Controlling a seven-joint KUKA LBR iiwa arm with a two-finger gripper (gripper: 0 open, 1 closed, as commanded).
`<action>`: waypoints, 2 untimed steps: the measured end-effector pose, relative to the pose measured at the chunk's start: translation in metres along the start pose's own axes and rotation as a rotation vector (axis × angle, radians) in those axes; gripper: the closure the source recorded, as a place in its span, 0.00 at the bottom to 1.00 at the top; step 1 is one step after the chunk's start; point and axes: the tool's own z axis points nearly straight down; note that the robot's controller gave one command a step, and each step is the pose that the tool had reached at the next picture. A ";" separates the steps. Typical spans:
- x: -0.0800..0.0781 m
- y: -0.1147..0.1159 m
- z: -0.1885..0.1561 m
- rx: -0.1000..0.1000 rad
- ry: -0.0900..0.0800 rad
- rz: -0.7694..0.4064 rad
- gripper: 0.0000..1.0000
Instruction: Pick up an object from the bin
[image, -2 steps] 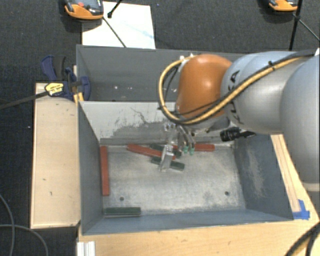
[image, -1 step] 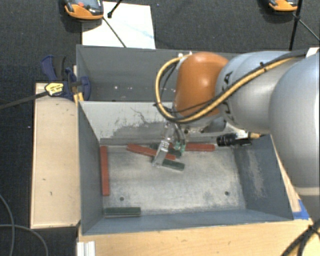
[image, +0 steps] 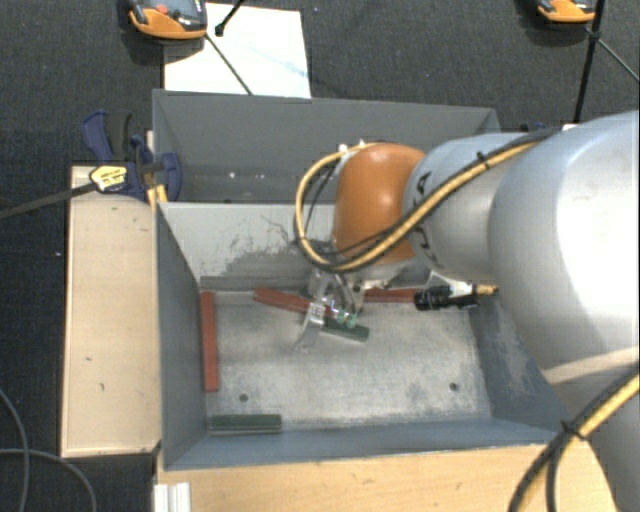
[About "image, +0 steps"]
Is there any red-brown flat block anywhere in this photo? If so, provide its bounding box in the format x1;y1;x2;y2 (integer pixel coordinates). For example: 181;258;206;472
200;291;222;393
363;287;422;303
252;286;327;317

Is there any grey metal bin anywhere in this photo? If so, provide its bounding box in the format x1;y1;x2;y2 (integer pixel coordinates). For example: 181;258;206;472
151;88;572;472

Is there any dark green flat block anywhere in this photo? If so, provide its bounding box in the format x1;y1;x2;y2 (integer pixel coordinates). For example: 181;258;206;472
208;413;283;434
321;319;371;344

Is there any pale wood flat board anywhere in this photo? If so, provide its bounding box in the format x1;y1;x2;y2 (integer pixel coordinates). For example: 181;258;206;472
60;164;164;459

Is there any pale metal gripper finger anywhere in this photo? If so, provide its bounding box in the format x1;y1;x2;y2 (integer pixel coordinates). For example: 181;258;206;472
293;301;327;353

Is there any black cylinder on white bracket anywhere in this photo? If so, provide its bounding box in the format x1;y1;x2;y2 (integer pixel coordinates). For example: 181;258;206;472
413;272;499;313

